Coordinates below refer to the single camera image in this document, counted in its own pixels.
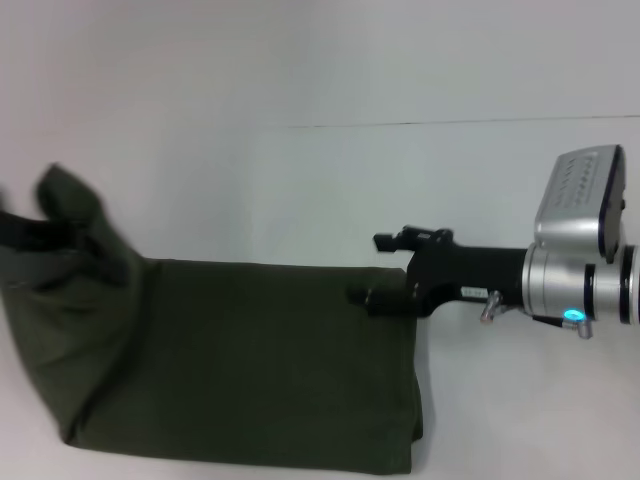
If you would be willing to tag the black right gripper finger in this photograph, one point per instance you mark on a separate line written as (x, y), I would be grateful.
(405, 239)
(385, 299)

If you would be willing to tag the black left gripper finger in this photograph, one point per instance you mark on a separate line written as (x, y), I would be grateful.
(35, 232)

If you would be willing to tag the dark green FREE t-shirt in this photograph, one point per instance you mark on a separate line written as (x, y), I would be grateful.
(225, 360)

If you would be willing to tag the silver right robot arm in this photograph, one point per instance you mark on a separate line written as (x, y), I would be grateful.
(560, 280)

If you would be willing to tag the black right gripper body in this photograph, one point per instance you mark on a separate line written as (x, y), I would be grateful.
(475, 275)

